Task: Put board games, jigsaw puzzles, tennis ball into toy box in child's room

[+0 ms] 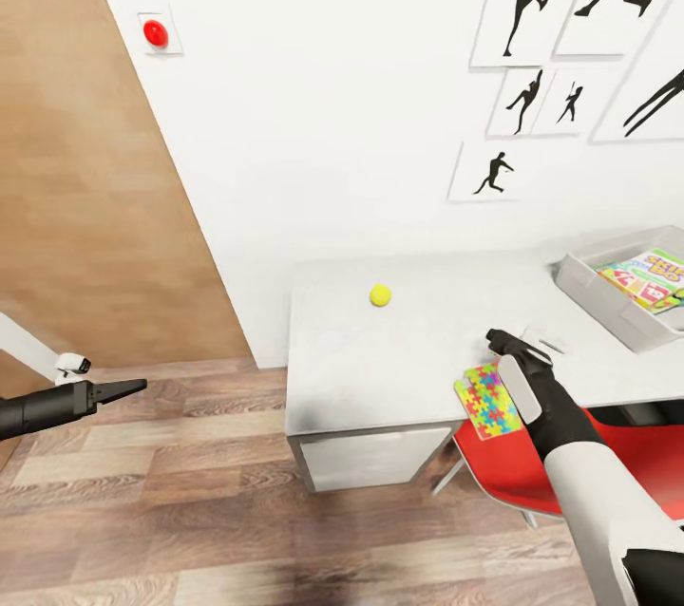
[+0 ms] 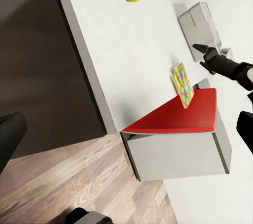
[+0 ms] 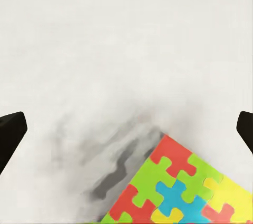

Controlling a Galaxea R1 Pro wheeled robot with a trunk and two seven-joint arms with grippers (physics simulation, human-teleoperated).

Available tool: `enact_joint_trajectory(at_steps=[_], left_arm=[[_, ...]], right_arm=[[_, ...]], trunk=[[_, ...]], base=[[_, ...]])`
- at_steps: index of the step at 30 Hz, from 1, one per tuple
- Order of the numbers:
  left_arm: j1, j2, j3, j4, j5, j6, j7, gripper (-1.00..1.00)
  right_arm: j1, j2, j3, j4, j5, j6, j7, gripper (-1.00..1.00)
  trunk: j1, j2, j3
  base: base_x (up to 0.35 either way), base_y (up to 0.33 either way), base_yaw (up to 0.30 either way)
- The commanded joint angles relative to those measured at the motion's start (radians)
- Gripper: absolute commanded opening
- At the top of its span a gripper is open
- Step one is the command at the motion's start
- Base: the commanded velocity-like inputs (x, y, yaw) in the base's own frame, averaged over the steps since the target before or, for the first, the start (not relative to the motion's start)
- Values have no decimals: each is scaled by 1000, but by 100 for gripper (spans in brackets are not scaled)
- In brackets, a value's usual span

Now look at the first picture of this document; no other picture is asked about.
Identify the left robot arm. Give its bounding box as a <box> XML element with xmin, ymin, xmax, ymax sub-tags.
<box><xmin>0</xmin><ymin>352</ymin><xmax>147</xmax><ymax>441</ymax></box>

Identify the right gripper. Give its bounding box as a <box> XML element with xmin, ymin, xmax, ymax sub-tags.
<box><xmin>486</xmin><ymin>328</ymin><xmax>551</xmax><ymax>363</ymax></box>

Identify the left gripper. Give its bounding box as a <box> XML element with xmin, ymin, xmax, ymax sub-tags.
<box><xmin>22</xmin><ymin>379</ymin><xmax>147</xmax><ymax>434</ymax></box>

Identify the tennis ball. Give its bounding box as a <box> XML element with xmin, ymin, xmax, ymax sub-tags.
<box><xmin>370</xmin><ymin>284</ymin><xmax>391</xmax><ymax>306</ymax></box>

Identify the board game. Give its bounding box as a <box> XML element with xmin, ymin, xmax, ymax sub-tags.
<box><xmin>601</xmin><ymin>248</ymin><xmax>684</xmax><ymax>309</ymax></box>
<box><xmin>592</xmin><ymin>262</ymin><xmax>684</xmax><ymax>316</ymax></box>

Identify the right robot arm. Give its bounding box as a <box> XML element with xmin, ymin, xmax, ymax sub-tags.
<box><xmin>486</xmin><ymin>322</ymin><xmax>684</xmax><ymax>606</ymax></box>

